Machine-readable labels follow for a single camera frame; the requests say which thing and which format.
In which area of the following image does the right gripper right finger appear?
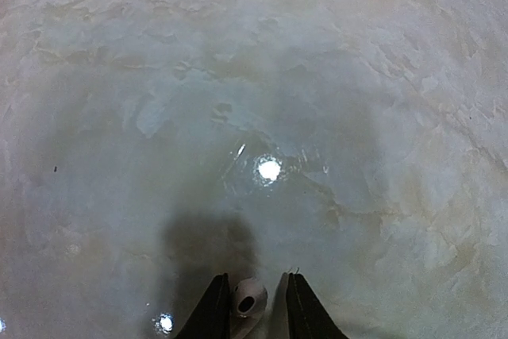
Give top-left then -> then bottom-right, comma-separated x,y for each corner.
283,272 -> 348,339

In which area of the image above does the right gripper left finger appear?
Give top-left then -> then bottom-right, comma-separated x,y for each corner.
186,273 -> 230,338

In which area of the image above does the white stem earbud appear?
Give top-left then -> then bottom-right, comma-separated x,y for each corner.
231,278 -> 268,318

